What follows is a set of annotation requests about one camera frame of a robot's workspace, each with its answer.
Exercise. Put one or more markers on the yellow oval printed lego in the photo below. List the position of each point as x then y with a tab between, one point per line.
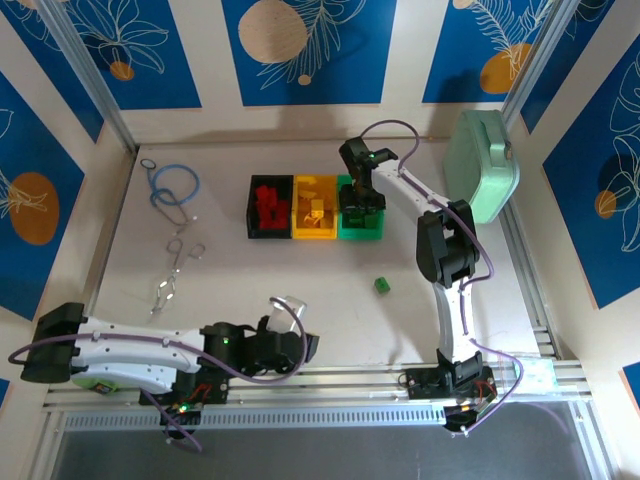
314	219

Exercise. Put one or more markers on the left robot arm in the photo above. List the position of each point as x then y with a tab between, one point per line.
135	355

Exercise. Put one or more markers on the green plastic bin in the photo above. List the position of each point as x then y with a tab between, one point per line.
362	232

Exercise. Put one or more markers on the yellow plastic bin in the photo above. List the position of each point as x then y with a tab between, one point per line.
327	190

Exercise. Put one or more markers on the yellow lego piece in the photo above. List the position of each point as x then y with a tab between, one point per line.
308	181

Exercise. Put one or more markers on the red lego brick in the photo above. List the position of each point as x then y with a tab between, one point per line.
283	210
273	197
267	217
261	194
280	223

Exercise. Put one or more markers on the black plastic bin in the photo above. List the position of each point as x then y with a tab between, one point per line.
285	184

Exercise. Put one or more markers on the small green lego cube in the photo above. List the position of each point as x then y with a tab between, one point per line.
380	285

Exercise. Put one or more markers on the metal forceps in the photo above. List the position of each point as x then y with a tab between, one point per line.
174	272

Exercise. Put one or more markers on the mint green carry case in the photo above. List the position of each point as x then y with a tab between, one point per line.
475	170

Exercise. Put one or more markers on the light green object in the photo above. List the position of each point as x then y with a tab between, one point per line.
95	387

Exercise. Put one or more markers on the blue stethoscope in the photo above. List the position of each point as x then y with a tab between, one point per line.
175	168

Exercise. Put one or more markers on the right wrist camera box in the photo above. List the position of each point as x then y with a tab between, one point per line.
375	201

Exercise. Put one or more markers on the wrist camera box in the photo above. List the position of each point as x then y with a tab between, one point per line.
375	201
311	346

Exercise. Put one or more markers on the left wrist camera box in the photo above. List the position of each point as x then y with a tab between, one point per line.
311	346

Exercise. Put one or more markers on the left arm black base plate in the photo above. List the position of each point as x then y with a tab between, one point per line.
210	387

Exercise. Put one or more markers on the aluminium table rail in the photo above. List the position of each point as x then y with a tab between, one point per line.
325	382

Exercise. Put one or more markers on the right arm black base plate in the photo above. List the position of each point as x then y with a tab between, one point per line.
422	382

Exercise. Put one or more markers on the aluminium side rail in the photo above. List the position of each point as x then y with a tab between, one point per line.
107	240
525	280

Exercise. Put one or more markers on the aluminium frame post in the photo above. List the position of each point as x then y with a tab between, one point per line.
90	75
535	60

